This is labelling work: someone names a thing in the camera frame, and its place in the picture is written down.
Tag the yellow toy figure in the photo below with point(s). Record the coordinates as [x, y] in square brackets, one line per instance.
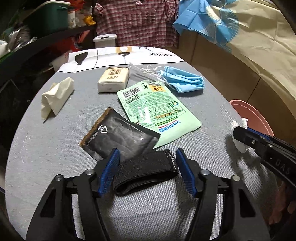
[88, 20]

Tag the blue face mask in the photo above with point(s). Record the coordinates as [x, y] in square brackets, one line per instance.
[182, 81]

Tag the green snack pouch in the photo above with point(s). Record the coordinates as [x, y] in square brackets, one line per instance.
[152, 105]

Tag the cream cloth cover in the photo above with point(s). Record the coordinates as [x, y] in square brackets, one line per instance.
[265, 42]

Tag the blue patterned cloth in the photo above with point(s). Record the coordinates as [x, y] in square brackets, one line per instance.
[214, 20]

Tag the white printed table cover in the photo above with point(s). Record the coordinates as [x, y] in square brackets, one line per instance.
[112, 56]

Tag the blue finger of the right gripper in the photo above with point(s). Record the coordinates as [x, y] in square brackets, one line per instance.
[271, 138]
[261, 144]

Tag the person right hand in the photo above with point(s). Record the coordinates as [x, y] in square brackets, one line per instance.
[284, 200]

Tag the white tissue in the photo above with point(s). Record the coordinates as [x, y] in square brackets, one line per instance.
[237, 133]

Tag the cream tissue paper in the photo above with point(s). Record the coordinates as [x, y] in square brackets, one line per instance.
[54, 99]

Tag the green storage box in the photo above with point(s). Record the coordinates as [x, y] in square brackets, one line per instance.
[52, 16]

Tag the white small trash can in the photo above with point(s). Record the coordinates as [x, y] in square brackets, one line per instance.
[107, 40]

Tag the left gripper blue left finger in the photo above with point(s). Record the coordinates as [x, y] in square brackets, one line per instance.
[92, 184]

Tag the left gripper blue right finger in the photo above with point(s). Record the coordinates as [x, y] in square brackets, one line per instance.
[203, 185]

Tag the black storage shelf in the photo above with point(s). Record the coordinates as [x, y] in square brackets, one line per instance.
[63, 40]

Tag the pink plastic bin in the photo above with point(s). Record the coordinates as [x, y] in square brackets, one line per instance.
[256, 120]

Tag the red plaid shirt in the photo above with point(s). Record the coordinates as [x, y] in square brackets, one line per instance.
[139, 23]

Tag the black foil pouch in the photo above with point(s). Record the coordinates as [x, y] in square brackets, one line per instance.
[112, 130]

